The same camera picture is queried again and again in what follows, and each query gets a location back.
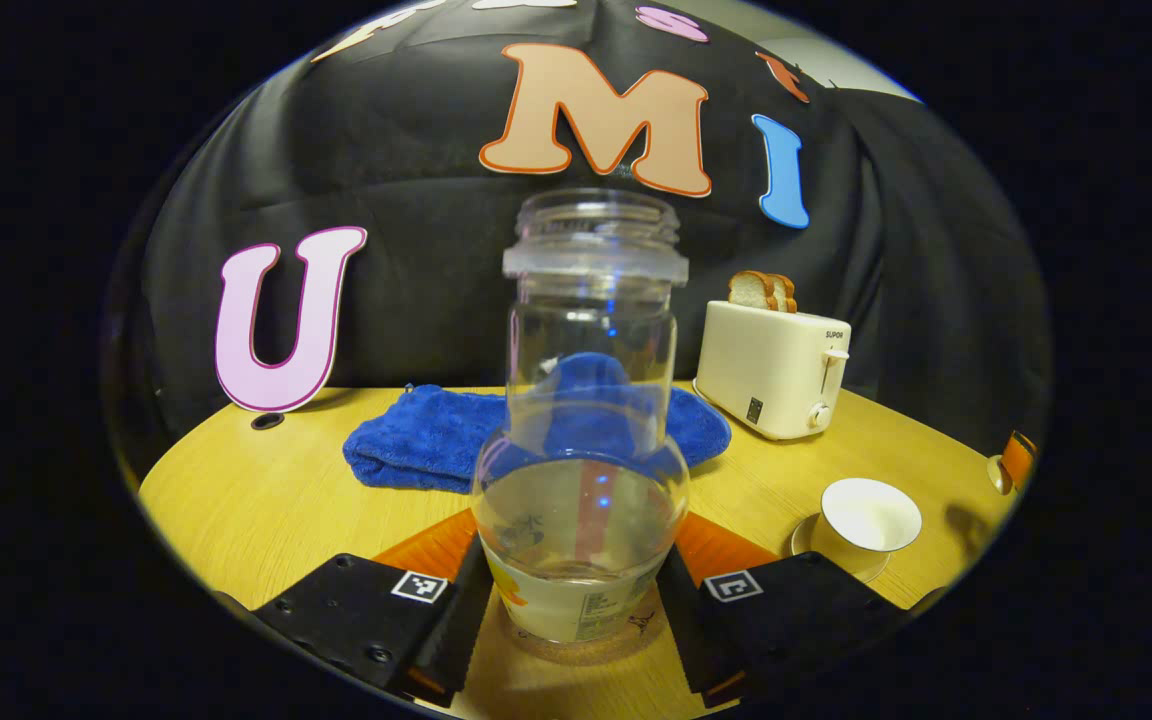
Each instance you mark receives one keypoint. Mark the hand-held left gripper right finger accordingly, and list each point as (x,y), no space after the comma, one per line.
(686,640)

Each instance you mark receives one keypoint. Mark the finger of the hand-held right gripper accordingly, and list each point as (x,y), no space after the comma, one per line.
(1021,460)

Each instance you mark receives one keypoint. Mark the blue towel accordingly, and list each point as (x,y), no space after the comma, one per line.
(416,440)

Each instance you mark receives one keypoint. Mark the black backdrop cloth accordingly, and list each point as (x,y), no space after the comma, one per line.
(416,280)

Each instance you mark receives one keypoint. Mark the round cork coaster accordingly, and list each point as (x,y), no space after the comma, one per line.
(616,652)

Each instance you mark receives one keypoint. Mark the bread slice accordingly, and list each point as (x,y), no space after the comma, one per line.
(787,294)
(751,292)

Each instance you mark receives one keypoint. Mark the clear water bottle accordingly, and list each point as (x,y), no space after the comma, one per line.
(586,330)

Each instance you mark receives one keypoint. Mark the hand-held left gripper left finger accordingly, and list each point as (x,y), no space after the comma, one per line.
(456,640)

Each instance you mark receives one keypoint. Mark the cream toaster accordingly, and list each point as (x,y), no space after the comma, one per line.
(766,370)

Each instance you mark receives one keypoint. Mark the black table grommet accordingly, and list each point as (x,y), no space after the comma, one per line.
(267,421)

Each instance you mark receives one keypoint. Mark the yellow saucer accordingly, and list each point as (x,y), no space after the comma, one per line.
(802,540)

